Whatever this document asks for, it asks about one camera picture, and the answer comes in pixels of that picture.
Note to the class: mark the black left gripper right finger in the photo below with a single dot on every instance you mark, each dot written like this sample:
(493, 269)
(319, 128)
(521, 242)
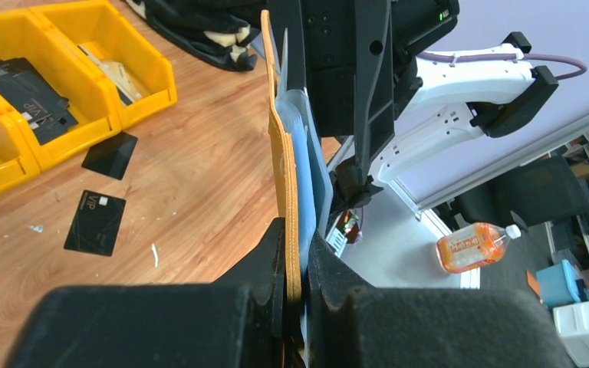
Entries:
(351, 323)

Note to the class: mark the middle yellow plastic bin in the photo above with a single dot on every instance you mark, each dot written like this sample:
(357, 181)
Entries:
(22, 34)

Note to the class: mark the black cards in middle bin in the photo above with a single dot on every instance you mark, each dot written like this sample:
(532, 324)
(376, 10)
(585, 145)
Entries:
(45, 110)

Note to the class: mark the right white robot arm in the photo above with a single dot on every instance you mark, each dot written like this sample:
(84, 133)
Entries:
(462, 95)

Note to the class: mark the right yellow plastic bin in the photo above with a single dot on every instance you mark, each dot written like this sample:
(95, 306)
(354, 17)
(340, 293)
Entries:
(138, 77)

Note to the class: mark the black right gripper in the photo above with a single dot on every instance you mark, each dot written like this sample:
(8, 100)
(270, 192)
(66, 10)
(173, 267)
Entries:
(357, 62)

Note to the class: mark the beige cards in right bin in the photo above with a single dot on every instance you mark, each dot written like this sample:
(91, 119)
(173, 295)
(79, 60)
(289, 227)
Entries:
(130, 88)

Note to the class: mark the black credit card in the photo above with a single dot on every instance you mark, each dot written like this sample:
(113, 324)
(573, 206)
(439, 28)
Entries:
(95, 225)

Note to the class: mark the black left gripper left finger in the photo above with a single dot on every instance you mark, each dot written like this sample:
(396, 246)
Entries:
(234, 321)

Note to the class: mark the orange drink bottle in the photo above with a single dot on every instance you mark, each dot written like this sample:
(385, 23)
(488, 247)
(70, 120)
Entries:
(475, 246)

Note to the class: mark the black floral plush blanket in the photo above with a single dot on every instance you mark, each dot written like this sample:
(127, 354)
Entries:
(219, 33)

